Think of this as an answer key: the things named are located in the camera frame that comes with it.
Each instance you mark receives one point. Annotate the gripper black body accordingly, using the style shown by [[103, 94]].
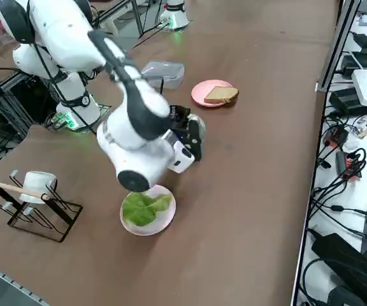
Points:
[[179, 116]]

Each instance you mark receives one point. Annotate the pale green bowl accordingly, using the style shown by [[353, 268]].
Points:
[[203, 127]]

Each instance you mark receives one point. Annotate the green lettuce leaf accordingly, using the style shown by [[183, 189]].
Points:
[[140, 212]]

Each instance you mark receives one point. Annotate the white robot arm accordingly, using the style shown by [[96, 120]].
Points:
[[132, 150], [175, 17]]

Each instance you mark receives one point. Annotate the pink plate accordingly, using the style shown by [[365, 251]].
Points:
[[202, 87]]

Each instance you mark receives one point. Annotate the pale speckled plate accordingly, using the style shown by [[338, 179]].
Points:
[[158, 224]]

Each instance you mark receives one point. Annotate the clear plastic container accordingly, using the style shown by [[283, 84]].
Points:
[[167, 71]]

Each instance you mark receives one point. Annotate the brown bread slice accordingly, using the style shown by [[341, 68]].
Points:
[[220, 93]]

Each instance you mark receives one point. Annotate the black power adapter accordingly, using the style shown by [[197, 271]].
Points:
[[344, 100]]

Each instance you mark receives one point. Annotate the white cup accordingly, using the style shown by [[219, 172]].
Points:
[[37, 185]]

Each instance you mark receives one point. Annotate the black bag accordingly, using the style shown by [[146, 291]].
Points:
[[346, 264]]

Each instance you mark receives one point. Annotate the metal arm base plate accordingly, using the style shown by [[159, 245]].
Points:
[[104, 110]]

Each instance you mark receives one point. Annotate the aluminium post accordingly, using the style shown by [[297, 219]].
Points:
[[336, 48]]

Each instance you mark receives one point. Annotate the aluminium frame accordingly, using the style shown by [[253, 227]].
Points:
[[8, 95]]

